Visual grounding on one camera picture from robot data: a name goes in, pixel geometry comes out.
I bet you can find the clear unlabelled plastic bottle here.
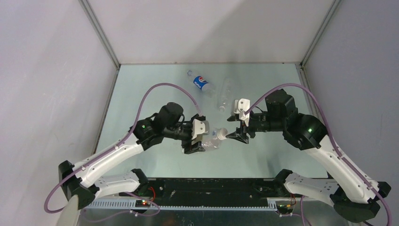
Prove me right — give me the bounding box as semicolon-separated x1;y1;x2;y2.
217;77;234;113

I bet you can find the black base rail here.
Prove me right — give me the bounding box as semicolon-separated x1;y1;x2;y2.
133;178;291;207

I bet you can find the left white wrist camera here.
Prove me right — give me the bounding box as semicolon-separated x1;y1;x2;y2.
192;119;210;140

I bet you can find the Pepsi labelled clear bottle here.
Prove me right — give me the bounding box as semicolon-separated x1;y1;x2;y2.
186;70;215;97

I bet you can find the purple cable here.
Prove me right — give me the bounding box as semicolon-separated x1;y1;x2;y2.
244;83;393;226
43;83;203;217

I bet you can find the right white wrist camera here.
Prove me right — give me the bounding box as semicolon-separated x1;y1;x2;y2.
232;98;250;126

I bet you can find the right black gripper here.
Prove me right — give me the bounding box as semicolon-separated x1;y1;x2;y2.
225;111;285;144

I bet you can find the clear bottle with yellow label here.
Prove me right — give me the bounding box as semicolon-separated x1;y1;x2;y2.
201;128;223;151

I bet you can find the white slotted cable duct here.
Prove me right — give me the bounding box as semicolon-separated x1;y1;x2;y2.
85;199;277;211

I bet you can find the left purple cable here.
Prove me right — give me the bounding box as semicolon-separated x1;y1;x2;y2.
43;83;203;217

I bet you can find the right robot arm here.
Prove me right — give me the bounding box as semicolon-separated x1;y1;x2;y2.
228;89;391;223

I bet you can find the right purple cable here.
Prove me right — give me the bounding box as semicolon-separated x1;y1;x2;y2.
244;83;393;226

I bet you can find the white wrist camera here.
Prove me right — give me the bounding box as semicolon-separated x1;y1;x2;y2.
192;119;210;140
232;98;250;126

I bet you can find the left controller board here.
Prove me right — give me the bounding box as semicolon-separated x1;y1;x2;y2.
135;200;152;208

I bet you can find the controller board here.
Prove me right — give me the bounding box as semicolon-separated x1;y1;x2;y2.
276;204;295;217
135;200;152;208

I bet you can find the right controller board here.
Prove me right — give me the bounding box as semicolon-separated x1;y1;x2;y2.
276;204;295;217

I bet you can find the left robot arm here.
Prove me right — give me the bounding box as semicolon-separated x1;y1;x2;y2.
58;102;210;209

